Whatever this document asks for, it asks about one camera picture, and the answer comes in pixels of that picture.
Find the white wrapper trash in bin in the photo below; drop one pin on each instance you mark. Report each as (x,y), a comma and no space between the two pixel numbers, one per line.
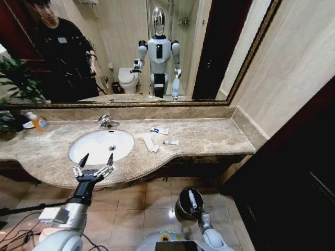
(192,198)

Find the round black trash bin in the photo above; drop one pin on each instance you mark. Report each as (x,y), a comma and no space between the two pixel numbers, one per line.
(183,206)

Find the white robot torso shell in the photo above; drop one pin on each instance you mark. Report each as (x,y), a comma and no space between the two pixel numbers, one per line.
(149,243)

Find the orange soap bottle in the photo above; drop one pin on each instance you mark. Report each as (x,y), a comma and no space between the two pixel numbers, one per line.
(40,124)

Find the black pole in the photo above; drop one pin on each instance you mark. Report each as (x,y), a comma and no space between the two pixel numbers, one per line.
(31,209)

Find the small white tube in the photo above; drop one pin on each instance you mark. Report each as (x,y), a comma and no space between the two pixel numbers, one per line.
(171,142)

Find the chrome faucet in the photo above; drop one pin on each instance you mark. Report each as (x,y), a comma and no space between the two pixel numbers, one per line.
(104,120)

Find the white toothpaste box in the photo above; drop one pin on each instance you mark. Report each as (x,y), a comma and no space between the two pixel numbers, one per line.
(159,130)

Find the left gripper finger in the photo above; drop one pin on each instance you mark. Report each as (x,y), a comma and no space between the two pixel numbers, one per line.
(110,162)
(81,163)

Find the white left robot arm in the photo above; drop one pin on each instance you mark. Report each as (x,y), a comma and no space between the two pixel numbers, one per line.
(72,217)

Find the chrome sink drain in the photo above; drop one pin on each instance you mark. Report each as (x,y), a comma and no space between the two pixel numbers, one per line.
(112,148)

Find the green leafy plant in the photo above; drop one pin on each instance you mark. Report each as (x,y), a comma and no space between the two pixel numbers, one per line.
(18,75)

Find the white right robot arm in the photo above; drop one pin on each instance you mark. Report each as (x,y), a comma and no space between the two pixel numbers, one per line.
(213,238)

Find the dark wooden door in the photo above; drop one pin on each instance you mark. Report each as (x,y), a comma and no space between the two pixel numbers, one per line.
(288,183)

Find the gold framed wall mirror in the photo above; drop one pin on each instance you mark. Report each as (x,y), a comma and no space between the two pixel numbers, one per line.
(125,39)

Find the white oval sink basin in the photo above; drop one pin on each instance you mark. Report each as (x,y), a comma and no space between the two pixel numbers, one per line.
(99,146)

